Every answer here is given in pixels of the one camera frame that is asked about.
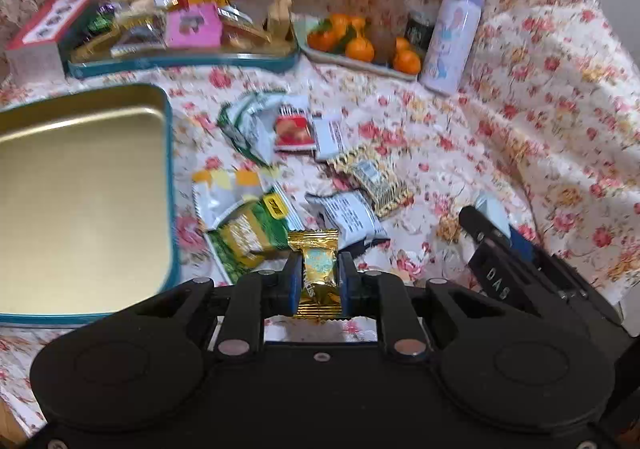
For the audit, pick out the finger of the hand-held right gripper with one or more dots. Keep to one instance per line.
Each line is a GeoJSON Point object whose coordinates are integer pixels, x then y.
{"type": "Point", "coordinates": [487, 221]}
{"type": "Point", "coordinates": [522, 245]}

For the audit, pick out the green yellow snack packet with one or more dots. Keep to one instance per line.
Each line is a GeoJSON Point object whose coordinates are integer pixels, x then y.
{"type": "Point", "coordinates": [247, 236]}

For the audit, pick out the white green snack packet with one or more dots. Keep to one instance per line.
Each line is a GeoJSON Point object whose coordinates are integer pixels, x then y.
{"type": "Point", "coordinates": [260, 124]}

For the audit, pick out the white packet black ends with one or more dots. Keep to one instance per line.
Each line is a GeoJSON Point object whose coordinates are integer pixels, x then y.
{"type": "Point", "coordinates": [350, 219]}

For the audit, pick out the teal tin tray with snacks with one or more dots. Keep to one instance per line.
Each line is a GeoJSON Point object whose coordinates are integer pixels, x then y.
{"type": "Point", "coordinates": [200, 61]}

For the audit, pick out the pink snack packet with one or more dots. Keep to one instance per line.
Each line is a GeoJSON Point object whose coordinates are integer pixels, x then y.
{"type": "Point", "coordinates": [192, 26]}

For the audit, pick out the dark brown snack packet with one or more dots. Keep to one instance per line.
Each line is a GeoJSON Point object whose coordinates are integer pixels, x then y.
{"type": "Point", "coordinates": [140, 36]}

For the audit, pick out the purple green wrapped candies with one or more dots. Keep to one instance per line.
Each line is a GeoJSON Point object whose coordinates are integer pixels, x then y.
{"type": "Point", "coordinates": [102, 15]}

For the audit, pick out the dark can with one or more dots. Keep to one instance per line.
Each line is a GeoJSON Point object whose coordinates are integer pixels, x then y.
{"type": "Point", "coordinates": [419, 29]}

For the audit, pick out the beige paper wrapped snack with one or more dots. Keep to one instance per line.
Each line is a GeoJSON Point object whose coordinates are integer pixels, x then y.
{"type": "Point", "coordinates": [280, 14]}

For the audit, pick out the gold candy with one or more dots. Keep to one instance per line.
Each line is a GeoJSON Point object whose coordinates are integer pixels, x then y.
{"type": "Point", "coordinates": [319, 269]}

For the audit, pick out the lilac printed bottle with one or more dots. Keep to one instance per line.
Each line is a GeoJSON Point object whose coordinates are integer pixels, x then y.
{"type": "Point", "coordinates": [452, 36]}

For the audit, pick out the orange white snack packet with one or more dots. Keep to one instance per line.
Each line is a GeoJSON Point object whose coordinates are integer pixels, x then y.
{"type": "Point", "coordinates": [222, 191]}

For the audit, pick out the red snack packet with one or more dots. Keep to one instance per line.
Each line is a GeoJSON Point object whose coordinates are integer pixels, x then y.
{"type": "Point", "coordinates": [295, 131]}

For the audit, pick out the white plate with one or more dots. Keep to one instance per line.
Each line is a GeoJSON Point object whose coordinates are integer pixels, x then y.
{"type": "Point", "coordinates": [320, 58]}

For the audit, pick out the red cardboard box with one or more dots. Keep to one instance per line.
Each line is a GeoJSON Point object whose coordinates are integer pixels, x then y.
{"type": "Point", "coordinates": [45, 34]}

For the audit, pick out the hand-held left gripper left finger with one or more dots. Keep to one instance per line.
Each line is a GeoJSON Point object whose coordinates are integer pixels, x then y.
{"type": "Point", "coordinates": [289, 286]}

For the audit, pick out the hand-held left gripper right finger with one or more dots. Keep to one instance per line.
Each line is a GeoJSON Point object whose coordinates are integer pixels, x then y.
{"type": "Point", "coordinates": [347, 286]}

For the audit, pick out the gold tin tray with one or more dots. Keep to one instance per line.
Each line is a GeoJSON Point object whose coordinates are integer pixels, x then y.
{"type": "Point", "coordinates": [75, 199]}

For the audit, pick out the white black snack packet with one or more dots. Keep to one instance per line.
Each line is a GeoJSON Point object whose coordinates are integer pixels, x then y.
{"type": "Point", "coordinates": [331, 139]}

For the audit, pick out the yellow patterned peanut packet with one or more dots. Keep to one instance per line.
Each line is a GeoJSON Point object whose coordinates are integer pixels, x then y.
{"type": "Point", "coordinates": [375, 181]}

